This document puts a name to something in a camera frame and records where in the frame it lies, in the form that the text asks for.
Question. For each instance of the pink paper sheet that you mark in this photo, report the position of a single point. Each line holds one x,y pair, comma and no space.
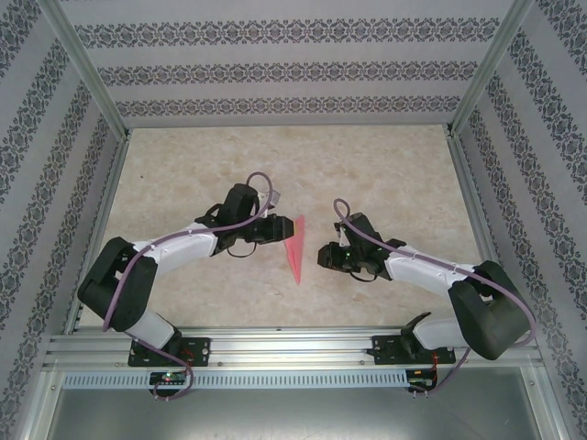
295,256

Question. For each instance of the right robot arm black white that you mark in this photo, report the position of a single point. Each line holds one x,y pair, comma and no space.
490,316

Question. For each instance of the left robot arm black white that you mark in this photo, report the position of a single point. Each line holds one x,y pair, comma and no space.
183,249

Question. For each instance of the small controller circuit board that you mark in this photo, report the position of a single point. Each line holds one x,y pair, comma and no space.
169,378
421,377

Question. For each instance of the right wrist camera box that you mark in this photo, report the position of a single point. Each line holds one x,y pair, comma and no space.
341,234

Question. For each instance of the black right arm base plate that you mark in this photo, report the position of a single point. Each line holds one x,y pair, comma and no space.
385,350

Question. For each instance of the aluminium mounting rail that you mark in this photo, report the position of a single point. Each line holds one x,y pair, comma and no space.
293,348

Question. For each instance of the aluminium side rail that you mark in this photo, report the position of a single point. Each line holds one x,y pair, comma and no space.
483,229
98,229

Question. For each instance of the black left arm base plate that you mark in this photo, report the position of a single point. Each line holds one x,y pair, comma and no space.
202,350

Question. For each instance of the aluminium frame post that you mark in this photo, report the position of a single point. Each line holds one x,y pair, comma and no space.
490,64
82,64

